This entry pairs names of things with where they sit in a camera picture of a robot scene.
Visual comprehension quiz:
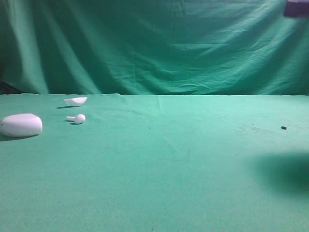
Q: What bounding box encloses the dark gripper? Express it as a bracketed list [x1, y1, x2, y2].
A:
[283, 0, 309, 17]

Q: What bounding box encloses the white earbud case lid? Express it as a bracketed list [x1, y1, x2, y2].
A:
[64, 97, 87, 107]

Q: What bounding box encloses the white earbud near case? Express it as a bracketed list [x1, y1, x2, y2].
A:
[66, 114, 86, 125]

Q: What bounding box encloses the white earbud case base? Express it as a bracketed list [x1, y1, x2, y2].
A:
[0, 113, 43, 137]

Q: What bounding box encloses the green backdrop curtain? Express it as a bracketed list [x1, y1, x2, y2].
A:
[0, 0, 309, 95]

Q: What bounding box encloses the green table cloth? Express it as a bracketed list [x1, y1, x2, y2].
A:
[0, 94, 309, 232]

